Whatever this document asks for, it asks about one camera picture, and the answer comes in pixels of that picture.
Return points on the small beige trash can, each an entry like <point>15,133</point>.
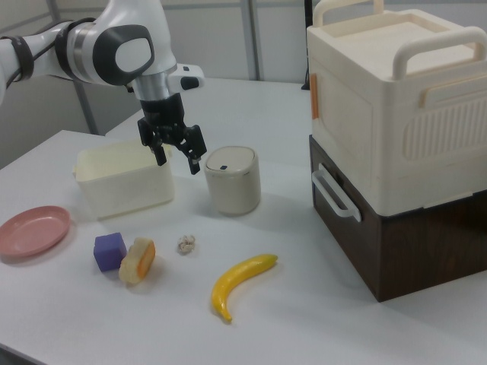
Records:
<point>233,180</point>

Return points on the cream plastic storage box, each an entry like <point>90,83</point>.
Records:
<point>395,110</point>

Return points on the black pole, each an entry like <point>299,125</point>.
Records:
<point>307,45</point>

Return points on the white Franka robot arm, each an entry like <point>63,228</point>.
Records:
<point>95,42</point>

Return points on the cream plastic basket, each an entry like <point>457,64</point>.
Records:
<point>125,182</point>

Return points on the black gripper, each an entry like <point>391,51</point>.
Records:
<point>164,114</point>

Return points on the dark wooden drawer cabinet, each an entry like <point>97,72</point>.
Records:
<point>388,243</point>

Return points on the toy bread slice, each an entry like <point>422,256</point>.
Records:
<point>137,261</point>

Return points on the purple cube block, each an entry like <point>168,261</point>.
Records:
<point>109,252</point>

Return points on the pink plastic plate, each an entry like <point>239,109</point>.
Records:
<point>34,235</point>

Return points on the crumpled paper ball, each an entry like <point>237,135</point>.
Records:
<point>186,243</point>

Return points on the yellow toy banana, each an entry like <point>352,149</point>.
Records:
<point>236,282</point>

